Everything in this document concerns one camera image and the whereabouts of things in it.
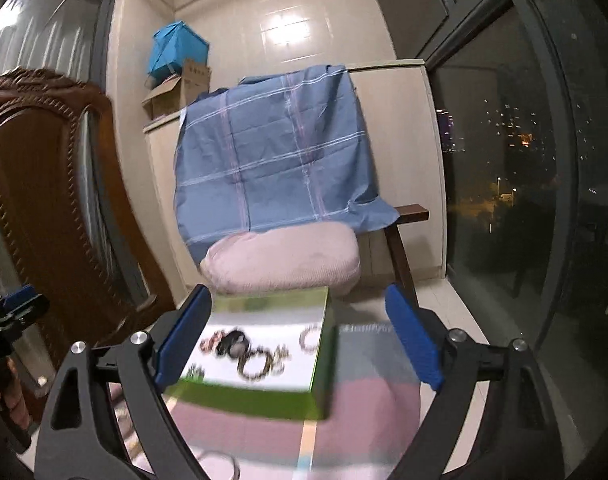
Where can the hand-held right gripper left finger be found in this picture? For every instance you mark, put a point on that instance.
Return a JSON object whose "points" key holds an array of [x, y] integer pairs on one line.
{"points": [[181, 340]]}

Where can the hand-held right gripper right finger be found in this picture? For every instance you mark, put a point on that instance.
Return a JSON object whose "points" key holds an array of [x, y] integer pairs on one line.
{"points": [[413, 340]]}

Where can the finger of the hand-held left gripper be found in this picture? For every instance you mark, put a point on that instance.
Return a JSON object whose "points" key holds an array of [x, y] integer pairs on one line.
{"points": [[24, 305]]}

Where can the black wristwatch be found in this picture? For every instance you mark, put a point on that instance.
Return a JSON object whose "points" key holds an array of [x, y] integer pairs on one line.
{"points": [[234, 344]]}

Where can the green cardboard box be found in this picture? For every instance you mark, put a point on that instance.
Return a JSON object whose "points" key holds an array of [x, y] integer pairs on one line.
{"points": [[244, 400]]}

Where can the person's left hand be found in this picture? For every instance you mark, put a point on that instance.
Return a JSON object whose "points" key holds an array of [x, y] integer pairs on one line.
{"points": [[16, 395]]}

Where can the pink and grey mat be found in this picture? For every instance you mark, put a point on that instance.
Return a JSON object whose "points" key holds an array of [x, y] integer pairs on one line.
{"points": [[364, 410]]}

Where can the dark wooden armchair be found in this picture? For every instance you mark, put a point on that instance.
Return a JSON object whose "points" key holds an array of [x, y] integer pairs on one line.
{"points": [[408, 212]]}

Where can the pink cushion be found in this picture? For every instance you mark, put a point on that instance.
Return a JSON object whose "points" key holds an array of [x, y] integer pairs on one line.
{"points": [[284, 260]]}

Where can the carved brown wooden chair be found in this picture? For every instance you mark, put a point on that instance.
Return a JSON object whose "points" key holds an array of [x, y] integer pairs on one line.
{"points": [[44, 160]]}

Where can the blue checked cloth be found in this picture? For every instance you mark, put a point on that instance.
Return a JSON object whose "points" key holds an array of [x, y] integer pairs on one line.
{"points": [[274, 170]]}

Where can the dark glass window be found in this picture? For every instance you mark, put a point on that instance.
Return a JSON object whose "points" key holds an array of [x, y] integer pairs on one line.
{"points": [[508, 160]]}

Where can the white cabinet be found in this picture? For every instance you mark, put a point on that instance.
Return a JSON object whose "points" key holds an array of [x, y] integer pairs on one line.
{"points": [[403, 125]]}

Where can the open cardboard box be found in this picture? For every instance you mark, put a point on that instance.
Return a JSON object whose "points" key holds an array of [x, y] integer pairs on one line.
{"points": [[166, 97]]}

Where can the tall cardboard box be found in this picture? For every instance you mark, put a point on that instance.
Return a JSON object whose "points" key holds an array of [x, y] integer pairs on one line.
{"points": [[199, 82]]}

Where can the blue box on cabinet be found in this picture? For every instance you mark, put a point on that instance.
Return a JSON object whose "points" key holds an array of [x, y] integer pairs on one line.
{"points": [[179, 47]]}

